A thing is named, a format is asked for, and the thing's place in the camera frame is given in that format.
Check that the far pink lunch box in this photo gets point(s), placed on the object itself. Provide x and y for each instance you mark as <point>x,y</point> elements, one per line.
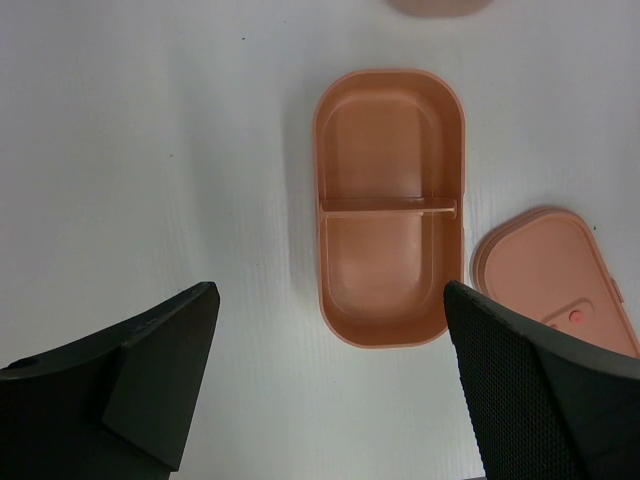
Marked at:
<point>439,8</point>

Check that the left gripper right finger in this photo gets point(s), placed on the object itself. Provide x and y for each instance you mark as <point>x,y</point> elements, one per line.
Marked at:
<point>543,404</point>

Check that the pink lunch box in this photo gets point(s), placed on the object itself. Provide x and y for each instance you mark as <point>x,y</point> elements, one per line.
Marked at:
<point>439,8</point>
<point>389,178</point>

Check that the centre pink box lid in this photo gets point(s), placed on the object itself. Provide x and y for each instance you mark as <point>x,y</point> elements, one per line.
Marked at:
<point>546,265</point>

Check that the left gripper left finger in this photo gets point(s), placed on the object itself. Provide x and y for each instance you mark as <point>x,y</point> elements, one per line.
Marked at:
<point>117,404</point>

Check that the near pink lunch box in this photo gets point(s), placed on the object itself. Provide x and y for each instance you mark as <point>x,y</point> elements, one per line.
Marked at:
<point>389,178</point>

